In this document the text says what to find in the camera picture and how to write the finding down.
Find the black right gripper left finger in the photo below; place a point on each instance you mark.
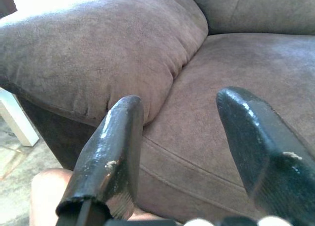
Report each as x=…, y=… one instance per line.
x=105, y=157

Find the white side table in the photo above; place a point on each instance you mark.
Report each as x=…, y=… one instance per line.
x=17, y=122

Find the dark brown fabric sofa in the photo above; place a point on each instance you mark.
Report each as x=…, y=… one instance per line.
x=221, y=63

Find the dark cabinet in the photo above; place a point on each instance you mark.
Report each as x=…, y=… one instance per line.
x=6, y=2

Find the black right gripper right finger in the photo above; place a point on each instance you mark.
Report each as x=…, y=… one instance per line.
x=265, y=157

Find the pink fluffy pillow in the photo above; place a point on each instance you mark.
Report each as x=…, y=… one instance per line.
x=46, y=194

